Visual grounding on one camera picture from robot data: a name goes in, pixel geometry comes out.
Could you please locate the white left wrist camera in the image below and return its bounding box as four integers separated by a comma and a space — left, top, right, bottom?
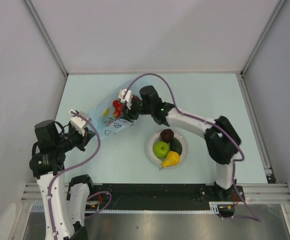
69, 109, 91, 136

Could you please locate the yellow fake lemon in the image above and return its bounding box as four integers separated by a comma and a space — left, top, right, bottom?
102, 108, 110, 117

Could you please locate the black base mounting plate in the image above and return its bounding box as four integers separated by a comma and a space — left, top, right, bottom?
92, 183, 245, 211

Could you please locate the light blue printed plastic bag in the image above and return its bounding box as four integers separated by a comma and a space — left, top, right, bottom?
88, 81, 133, 140

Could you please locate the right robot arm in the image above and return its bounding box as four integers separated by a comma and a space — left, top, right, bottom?
118, 85, 241, 201

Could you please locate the yellow fake pear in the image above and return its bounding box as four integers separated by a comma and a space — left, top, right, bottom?
159, 151, 180, 168

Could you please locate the blue slotted cable duct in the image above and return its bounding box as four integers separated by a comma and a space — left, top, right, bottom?
31, 202, 44, 213

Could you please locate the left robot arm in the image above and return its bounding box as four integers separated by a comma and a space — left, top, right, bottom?
29, 117, 95, 240

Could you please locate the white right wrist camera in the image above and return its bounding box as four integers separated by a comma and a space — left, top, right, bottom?
117, 88, 133, 110

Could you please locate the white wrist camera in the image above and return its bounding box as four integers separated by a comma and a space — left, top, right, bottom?
69, 109, 91, 136
117, 88, 133, 110

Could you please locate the white paper plate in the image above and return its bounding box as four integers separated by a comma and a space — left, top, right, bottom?
145, 129, 189, 169

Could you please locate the green fake apple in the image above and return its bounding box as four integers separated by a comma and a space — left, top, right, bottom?
153, 141, 169, 158

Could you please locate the dark red fake fruit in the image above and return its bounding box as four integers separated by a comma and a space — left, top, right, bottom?
160, 128, 174, 143

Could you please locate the red fake strawberry bunch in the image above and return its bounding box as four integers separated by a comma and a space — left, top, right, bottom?
112, 100, 123, 118

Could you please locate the dark green fake avocado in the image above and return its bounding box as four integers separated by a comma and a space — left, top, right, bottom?
169, 138, 183, 155

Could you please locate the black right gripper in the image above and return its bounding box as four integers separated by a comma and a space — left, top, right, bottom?
120, 97, 154, 123

